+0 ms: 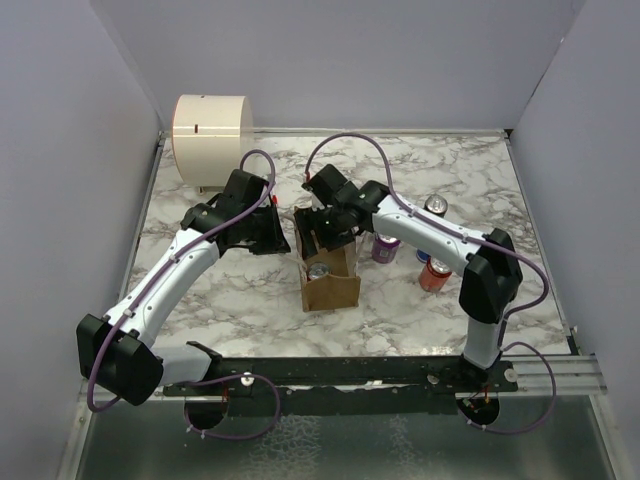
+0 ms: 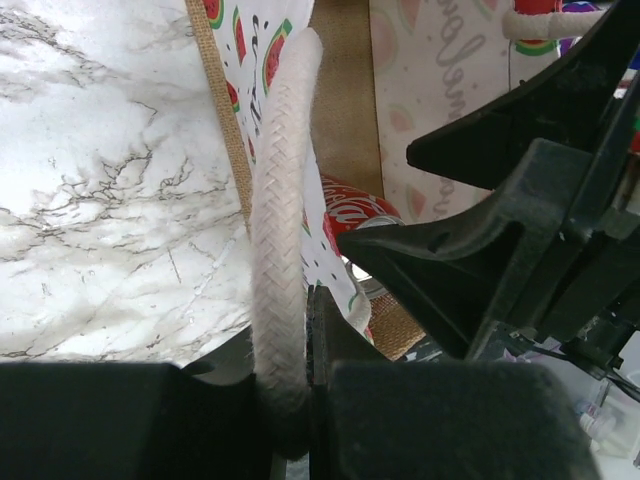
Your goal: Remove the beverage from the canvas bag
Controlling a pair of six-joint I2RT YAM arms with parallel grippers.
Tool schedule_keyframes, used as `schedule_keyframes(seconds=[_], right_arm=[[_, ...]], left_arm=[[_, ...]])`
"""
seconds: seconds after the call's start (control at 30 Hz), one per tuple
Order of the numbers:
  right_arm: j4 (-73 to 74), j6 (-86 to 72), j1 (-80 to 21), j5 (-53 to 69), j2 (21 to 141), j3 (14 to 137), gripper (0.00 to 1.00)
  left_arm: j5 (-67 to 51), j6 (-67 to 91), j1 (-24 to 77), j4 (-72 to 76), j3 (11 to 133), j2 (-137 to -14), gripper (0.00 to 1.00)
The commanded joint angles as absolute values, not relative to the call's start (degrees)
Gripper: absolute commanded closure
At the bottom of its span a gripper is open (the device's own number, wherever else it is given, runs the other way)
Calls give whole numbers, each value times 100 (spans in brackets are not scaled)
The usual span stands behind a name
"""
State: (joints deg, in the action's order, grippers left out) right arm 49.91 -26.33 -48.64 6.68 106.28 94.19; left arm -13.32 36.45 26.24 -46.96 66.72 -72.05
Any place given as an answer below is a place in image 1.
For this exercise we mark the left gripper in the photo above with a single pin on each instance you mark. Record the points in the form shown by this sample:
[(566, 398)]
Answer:
[(277, 242)]

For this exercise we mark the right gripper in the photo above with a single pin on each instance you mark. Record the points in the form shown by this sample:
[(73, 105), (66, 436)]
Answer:
[(308, 224)]

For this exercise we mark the silver top can front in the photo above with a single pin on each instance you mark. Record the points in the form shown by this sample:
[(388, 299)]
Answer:
[(318, 270)]

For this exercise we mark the purple soda can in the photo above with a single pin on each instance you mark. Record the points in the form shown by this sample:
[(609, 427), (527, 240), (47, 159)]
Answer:
[(384, 248)]

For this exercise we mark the blue and silver energy can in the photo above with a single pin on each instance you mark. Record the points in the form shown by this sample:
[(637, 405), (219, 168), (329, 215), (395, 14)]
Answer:
[(422, 256)]

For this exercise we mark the black and gold can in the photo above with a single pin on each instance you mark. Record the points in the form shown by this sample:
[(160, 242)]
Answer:
[(436, 205)]

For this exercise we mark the red soda can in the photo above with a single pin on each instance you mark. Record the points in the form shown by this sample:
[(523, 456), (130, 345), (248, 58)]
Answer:
[(434, 275)]

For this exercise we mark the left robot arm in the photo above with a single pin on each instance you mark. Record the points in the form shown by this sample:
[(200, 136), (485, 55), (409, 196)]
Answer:
[(117, 350)]

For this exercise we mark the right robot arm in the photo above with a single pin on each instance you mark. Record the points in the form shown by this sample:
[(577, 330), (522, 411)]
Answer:
[(487, 265)]

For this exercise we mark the cream cylindrical container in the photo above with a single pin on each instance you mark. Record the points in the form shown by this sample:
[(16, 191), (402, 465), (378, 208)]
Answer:
[(209, 136)]

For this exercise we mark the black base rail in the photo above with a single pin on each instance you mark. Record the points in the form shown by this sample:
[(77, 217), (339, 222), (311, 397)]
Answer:
[(339, 386)]

